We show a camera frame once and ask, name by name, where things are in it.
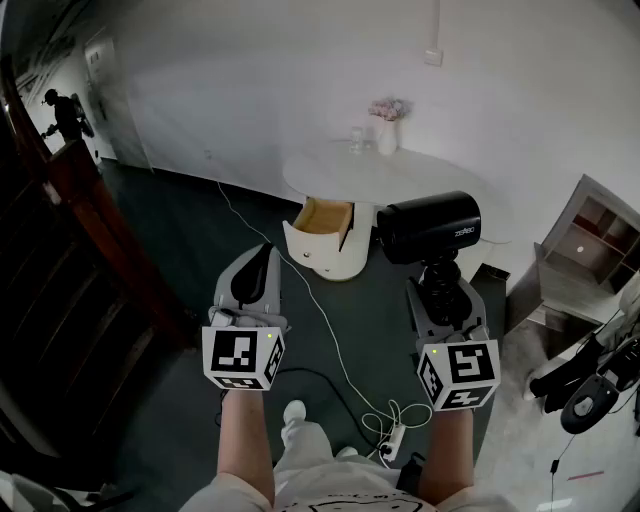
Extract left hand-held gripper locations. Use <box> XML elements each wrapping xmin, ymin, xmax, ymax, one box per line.
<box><xmin>201</xmin><ymin>243</ymin><xmax>292</xmax><ymax>394</ymax></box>

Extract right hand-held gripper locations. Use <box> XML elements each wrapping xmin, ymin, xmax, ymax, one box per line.
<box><xmin>405</xmin><ymin>276</ymin><xmax>502</xmax><ymax>412</ymax></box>

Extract black hair dryer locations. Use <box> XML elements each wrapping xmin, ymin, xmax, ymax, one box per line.
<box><xmin>375</xmin><ymin>190</ymin><xmax>483</xmax><ymax>326</ymax></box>

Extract person's right forearm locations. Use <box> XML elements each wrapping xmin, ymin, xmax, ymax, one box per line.
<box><xmin>417</xmin><ymin>407</ymin><xmax>476</xmax><ymax>504</ymax></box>

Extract person's left forearm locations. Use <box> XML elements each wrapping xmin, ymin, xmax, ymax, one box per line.
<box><xmin>215</xmin><ymin>389</ymin><xmax>276</xmax><ymax>506</ymax></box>

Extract white oval table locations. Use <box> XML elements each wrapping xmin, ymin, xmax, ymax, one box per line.
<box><xmin>282</xmin><ymin>142</ymin><xmax>514</xmax><ymax>284</ymax></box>

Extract grey wooden shelf cabinet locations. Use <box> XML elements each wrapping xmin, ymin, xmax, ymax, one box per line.
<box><xmin>504</xmin><ymin>173</ymin><xmax>640</xmax><ymax>346</ymax></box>

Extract black bag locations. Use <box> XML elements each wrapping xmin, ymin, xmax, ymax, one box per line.
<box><xmin>522</xmin><ymin>332</ymin><xmax>606</xmax><ymax>414</ymax></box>

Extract white power strip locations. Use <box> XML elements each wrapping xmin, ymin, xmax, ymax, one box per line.
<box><xmin>378</xmin><ymin>423</ymin><xmax>406</xmax><ymax>462</ymax></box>

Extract black waist pack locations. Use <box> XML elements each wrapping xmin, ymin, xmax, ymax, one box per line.
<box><xmin>397</xmin><ymin>452</ymin><xmax>427</xmax><ymax>494</ymax></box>

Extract black grey device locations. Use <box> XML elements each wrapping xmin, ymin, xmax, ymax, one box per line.
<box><xmin>559</xmin><ymin>374</ymin><xmax>621</xmax><ymax>436</ymax></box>

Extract person's white trousers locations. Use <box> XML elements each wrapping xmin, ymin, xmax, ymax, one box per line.
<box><xmin>272</xmin><ymin>419</ymin><xmax>351</xmax><ymax>481</ymax></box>

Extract dark wooden furniture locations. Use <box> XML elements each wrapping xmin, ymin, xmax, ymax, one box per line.
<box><xmin>0</xmin><ymin>52</ymin><xmax>199</xmax><ymax>461</ymax></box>

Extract white flower vase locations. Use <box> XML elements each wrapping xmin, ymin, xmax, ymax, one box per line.
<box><xmin>377</xmin><ymin>118</ymin><xmax>401</xmax><ymax>156</ymax></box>

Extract white fabric bundle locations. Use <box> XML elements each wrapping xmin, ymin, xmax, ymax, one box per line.
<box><xmin>619</xmin><ymin>273</ymin><xmax>640</xmax><ymax>326</ymax></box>

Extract person's white printed shirt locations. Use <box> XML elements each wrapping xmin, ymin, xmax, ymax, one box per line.
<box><xmin>180</xmin><ymin>457</ymin><xmax>444</xmax><ymax>512</ymax></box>

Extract pink flower bouquet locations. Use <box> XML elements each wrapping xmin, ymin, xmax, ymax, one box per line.
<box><xmin>368</xmin><ymin>97</ymin><xmax>415</xmax><ymax>123</ymax></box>

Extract white door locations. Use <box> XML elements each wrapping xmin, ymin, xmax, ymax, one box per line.
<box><xmin>82</xmin><ymin>37</ymin><xmax>154</xmax><ymax>174</ymax></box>

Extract white striped bedding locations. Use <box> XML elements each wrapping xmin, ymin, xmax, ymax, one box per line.
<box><xmin>0</xmin><ymin>469</ymin><xmax>71</xmax><ymax>512</ymax></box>

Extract white power cable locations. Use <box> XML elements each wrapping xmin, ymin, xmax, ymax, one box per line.
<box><xmin>216</xmin><ymin>180</ymin><xmax>434</xmax><ymax>451</ymax></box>

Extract black floor cable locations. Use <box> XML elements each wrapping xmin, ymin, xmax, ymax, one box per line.
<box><xmin>269</xmin><ymin>367</ymin><xmax>386</xmax><ymax>459</ymax></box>

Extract thin black cable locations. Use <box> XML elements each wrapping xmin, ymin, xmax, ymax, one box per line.
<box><xmin>548</xmin><ymin>434</ymin><xmax>579</xmax><ymax>501</ymax></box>

